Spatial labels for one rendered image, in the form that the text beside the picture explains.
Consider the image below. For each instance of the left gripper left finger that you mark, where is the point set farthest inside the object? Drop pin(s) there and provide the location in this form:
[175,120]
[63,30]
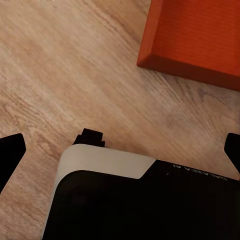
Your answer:
[12,149]

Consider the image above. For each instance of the storage box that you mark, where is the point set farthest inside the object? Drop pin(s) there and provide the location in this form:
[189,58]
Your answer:
[194,39]

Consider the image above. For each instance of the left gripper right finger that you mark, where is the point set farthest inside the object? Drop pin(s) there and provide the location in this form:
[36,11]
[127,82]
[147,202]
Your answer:
[232,149]

